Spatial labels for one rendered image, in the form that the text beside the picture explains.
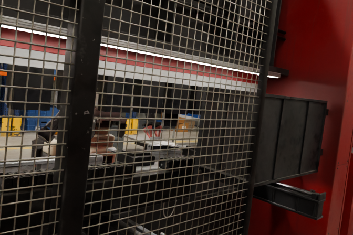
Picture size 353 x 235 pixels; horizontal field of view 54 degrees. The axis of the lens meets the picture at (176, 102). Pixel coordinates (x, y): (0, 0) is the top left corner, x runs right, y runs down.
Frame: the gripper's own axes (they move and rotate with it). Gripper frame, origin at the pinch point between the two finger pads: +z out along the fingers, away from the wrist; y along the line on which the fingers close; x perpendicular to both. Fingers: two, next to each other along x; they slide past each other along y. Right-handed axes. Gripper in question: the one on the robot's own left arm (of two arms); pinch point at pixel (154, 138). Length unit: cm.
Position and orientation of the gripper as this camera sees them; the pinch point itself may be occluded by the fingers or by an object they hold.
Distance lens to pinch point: 200.1
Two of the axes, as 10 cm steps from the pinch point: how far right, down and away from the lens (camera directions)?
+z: 2.1, 9.3, -2.9
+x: -6.5, 3.6, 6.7
